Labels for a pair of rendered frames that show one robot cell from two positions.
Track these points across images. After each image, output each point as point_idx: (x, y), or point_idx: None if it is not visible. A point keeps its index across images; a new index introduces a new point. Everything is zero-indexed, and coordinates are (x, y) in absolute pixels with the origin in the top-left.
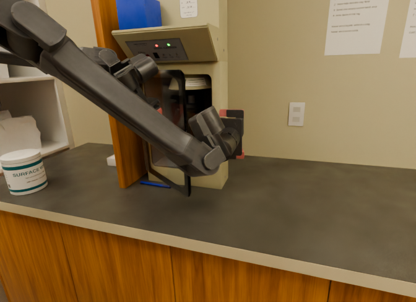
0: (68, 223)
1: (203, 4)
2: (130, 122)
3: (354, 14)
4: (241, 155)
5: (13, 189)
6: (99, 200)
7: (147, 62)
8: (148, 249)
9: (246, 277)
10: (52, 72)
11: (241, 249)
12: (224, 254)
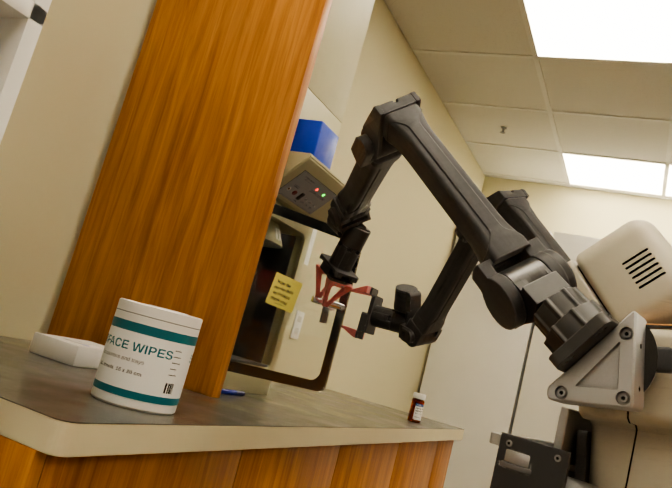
0: (282, 445)
1: None
2: (459, 292)
3: None
4: (373, 334)
5: (175, 396)
6: (253, 411)
7: None
8: (321, 467)
9: (368, 471)
10: None
11: (388, 429)
12: (380, 438)
